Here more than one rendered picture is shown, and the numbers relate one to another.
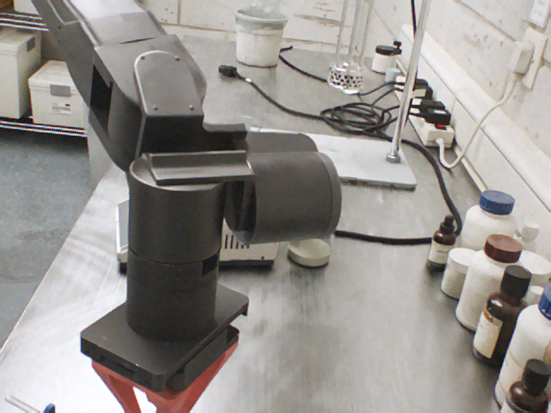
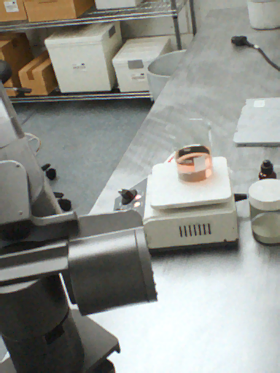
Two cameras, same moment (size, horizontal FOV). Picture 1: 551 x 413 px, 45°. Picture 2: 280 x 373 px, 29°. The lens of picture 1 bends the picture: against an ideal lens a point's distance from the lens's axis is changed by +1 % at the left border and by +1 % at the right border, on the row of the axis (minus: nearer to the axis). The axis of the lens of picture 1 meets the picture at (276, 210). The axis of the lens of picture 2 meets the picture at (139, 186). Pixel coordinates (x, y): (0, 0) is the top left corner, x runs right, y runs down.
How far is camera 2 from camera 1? 0.22 m
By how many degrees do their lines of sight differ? 23
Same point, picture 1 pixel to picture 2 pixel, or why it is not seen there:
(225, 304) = (97, 347)
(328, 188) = (138, 269)
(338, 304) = not seen: outside the picture
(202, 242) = (36, 323)
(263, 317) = (217, 299)
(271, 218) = (90, 301)
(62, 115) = (139, 83)
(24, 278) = not seen: hidden behind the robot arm
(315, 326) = (261, 307)
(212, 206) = (35, 298)
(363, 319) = not seen: outside the picture
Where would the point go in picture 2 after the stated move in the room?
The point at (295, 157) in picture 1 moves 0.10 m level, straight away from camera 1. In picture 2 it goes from (113, 241) to (158, 168)
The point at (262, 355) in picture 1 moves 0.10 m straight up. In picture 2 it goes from (207, 338) to (198, 278)
